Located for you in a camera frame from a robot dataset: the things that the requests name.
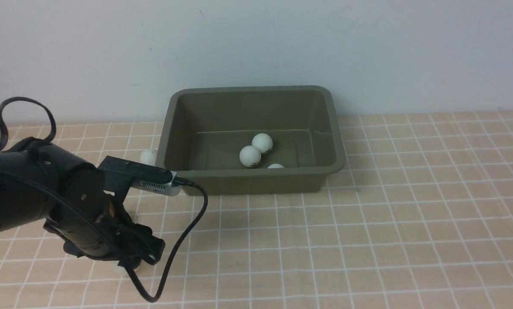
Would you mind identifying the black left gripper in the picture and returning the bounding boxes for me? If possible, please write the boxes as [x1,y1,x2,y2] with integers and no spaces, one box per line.
[44,193,165,268]

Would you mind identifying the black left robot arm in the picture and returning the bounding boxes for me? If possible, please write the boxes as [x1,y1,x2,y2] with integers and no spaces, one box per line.
[0,138,172,268]

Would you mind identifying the white ball with logo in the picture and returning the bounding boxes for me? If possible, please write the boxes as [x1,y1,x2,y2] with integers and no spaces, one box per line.
[251,133,273,155]

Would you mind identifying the plain white ball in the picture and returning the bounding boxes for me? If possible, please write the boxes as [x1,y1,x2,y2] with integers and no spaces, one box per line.
[239,145,261,168]

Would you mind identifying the white ball beside bin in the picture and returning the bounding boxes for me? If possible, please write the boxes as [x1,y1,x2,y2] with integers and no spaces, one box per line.
[139,149,158,166]

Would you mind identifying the black left camera cable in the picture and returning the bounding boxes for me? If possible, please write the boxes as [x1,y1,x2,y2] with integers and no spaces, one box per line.
[0,97,209,303]

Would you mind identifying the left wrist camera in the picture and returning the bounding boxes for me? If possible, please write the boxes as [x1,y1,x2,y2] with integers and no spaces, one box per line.
[97,156,180,203]

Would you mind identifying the olive green plastic bin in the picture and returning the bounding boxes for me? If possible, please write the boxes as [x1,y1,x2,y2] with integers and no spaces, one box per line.
[155,85,346,195]

